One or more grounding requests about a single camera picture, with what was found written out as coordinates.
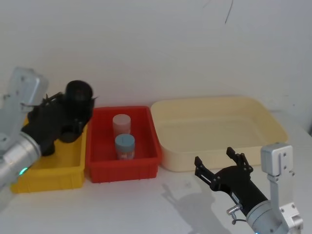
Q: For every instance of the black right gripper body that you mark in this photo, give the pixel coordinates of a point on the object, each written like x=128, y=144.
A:
x=240, y=185

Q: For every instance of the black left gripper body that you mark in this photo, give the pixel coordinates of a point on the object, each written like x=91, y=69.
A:
x=41, y=129

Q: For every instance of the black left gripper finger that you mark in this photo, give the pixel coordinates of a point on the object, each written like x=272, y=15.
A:
x=54, y=98
x=77, y=124

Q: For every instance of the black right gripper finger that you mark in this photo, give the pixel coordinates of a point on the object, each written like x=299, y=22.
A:
x=204, y=173
x=240, y=159

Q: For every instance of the yellow plastic bin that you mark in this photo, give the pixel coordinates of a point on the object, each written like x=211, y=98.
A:
x=58, y=168

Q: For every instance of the clear jar with pale lid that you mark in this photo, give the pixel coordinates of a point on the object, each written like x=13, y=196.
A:
x=121, y=124

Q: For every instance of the cream plastic tray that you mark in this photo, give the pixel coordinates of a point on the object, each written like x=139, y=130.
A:
x=207, y=126

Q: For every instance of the red plastic bin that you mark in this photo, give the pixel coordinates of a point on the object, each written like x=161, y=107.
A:
x=102, y=168

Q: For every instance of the clear jar with blue lid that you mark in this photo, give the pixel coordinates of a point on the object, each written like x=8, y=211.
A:
x=124, y=146

